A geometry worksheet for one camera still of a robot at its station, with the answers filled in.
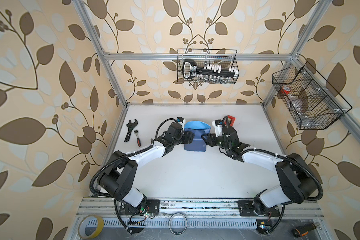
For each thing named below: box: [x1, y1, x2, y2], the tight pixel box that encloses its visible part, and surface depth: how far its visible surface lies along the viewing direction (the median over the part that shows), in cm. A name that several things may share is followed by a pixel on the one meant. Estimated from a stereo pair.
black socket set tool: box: [182, 59, 239, 79], surface depth 84 cm
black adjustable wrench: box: [124, 118, 139, 143], surface depth 110 cm
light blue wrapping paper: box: [183, 120, 211, 152], surface depth 89 cm
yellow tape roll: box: [77, 214, 105, 240], surface depth 69 cm
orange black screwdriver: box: [291, 223, 320, 238], surface depth 68 cm
